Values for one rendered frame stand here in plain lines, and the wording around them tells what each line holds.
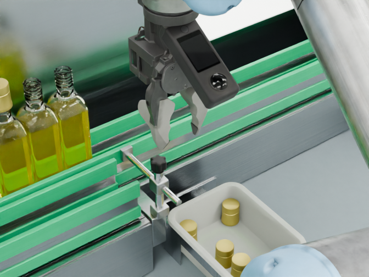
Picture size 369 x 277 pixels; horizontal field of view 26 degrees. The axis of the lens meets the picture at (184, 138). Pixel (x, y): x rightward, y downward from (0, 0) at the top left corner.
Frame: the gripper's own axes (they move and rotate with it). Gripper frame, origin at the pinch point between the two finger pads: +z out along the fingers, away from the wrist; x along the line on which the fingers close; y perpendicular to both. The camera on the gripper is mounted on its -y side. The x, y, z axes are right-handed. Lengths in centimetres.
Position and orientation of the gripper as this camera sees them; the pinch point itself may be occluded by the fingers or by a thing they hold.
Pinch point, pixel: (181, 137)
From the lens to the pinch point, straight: 111.2
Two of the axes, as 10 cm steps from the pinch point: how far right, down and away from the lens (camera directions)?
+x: -8.1, 3.6, -4.6
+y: -5.9, -5.0, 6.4
